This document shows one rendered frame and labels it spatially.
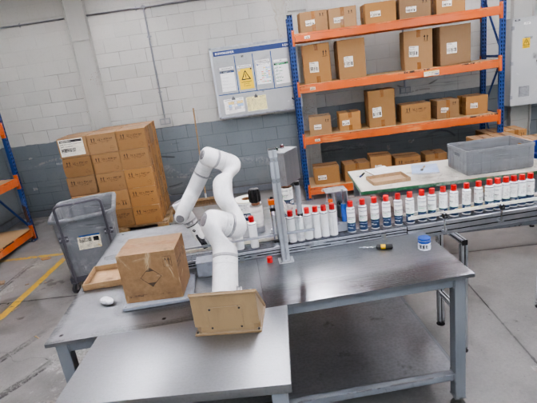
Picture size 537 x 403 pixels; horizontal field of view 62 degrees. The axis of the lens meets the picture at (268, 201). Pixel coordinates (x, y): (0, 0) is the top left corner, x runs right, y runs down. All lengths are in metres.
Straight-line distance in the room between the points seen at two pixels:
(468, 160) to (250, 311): 2.72
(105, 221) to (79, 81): 3.46
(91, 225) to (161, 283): 2.36
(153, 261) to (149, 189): 3.68
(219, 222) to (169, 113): 5.22
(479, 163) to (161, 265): 2.89
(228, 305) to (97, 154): 4.29
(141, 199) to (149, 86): 2.01
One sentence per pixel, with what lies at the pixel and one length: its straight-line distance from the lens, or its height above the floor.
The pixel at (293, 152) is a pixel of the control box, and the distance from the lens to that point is 2.54.
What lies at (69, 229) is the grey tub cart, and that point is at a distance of 4.69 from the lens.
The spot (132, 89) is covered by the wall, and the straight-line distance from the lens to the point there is 7.35.
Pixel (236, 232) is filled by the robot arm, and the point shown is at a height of 1.19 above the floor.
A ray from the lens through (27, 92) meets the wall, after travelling 7.98.
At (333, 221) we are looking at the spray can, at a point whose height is 0.98.
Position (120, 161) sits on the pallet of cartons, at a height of 1.02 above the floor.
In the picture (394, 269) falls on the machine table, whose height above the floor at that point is 0.83.
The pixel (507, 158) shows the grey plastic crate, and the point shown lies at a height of 0.91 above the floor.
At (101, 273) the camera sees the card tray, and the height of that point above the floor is 0.83.
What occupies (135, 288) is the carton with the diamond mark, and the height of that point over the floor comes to 0.93.
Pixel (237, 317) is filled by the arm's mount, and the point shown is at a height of 0.91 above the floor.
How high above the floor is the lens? 1.94
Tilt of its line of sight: 17 degrees down
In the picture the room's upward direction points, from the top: 8 degrees counter-clockwise
